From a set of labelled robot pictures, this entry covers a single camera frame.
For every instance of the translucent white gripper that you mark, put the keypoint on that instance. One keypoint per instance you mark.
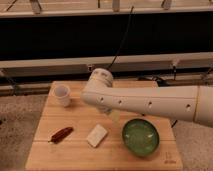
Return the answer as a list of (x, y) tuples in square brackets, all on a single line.
[(114, 115)]

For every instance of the dark red pepper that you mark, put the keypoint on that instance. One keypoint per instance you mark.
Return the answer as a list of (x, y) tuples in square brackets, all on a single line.
[(61, 134)]

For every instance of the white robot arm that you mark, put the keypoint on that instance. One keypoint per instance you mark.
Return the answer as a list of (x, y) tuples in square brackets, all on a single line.
[(187, 103)]

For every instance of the white sponge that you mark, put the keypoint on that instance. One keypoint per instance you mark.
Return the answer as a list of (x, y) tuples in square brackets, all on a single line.
[(96, 135)]

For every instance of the green bowl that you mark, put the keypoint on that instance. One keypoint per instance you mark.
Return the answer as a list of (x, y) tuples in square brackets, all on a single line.
[(140, 137)]

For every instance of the wooden cutting board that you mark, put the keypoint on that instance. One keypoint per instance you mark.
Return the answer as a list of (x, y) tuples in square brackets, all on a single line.
[(74, 153)]

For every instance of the white plastic cup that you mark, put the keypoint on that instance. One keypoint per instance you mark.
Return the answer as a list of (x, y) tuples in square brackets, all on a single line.
[(62, 94)]

